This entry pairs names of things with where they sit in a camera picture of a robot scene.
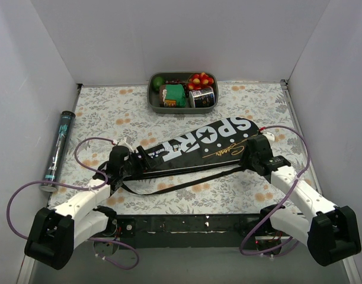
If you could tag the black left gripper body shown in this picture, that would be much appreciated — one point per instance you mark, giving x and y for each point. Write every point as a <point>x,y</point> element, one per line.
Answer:
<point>140,158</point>

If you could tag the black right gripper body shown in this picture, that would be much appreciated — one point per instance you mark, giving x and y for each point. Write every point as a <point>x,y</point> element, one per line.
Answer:
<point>252,152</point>

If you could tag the black sport racket bag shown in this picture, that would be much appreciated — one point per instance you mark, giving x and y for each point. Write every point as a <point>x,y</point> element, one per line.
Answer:
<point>215,145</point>

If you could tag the black shuttlecock tube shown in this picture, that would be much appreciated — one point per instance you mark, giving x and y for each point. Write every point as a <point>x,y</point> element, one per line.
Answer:
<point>58,151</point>

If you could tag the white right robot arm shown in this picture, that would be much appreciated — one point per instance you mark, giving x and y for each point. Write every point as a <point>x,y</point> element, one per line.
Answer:
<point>328,231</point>

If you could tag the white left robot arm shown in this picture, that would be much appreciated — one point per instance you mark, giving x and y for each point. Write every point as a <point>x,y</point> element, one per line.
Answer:
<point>55,233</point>

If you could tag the floral table mat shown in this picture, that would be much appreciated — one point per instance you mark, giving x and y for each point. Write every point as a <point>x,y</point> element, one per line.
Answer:
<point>103,114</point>

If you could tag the grey plastic tray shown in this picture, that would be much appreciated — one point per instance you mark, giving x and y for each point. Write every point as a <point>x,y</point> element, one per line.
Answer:
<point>153,96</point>

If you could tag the green wrapped box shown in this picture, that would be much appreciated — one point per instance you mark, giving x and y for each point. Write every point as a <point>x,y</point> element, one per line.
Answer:
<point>172,96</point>

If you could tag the black printed can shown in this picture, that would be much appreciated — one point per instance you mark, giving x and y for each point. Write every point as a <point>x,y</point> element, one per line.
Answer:
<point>202,98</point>

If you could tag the green lime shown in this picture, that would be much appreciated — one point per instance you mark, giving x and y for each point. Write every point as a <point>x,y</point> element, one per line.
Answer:
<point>157,82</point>

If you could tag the dark grape bunch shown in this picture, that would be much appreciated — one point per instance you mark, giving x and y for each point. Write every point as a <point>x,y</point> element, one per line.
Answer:
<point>179,82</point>

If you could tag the black base bar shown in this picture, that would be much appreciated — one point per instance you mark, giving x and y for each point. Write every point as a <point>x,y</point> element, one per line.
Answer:
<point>181,231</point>

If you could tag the red yellow fruit bunch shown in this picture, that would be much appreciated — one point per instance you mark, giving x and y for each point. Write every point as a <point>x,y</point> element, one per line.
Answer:
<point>199,81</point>

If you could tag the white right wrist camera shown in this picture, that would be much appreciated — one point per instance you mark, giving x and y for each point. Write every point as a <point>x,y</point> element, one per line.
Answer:
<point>270,136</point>

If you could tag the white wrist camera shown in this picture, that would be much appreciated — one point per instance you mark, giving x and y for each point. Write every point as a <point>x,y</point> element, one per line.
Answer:
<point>270,136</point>
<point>126,142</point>

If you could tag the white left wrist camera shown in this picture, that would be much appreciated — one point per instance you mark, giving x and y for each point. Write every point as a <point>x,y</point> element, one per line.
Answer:
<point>126,142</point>

